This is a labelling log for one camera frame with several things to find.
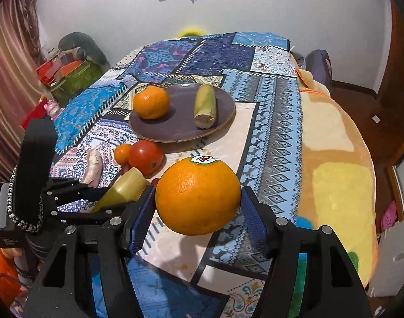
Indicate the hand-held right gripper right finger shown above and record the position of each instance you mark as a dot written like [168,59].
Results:
[254,220]

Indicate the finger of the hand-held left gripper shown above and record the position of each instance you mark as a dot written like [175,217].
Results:
[86,216]
[72,187]

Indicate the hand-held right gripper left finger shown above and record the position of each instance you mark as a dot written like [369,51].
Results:
[143,220]

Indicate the large orange with sticker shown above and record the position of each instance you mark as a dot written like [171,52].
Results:
[197,195]

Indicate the brown round plate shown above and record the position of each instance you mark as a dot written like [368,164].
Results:
[182,119]

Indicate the person's left forearm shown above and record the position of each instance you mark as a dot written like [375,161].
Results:
[1,268]

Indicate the pink sweet potato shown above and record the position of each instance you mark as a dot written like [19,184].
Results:
[94,169]

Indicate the flat red box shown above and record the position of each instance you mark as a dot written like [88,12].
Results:
[34,116]

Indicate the pink toy figure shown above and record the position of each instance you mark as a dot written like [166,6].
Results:
[52,108]

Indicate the small tangerine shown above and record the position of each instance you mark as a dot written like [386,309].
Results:
[121,154]

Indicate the red tomato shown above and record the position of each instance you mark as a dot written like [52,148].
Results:
[145,157]

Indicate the red orange boxes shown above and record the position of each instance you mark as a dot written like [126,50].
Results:
[48,71]

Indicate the striped brown curtain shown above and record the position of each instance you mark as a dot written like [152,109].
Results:
[9,73]

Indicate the orange yellow fleece blanket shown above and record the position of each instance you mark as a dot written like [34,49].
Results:
[337,159]

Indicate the blue patchwork tablecloth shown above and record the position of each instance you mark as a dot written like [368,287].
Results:
[274,112]

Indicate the medium orange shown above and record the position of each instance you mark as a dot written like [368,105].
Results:
[151,102]

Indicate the corn cob piece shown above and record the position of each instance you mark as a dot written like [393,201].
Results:
[204,106]

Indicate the grey plush toy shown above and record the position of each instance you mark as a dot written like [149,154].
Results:
[89,44]

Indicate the pink spotted slipper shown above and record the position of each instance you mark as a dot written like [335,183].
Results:
[389,217]

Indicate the white appliance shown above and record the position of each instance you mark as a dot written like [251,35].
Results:
[395,261]

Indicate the purple backpack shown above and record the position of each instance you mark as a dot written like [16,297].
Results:
[317,64]

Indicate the yellow fluffy cushion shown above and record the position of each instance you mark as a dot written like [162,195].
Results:
[192,31]

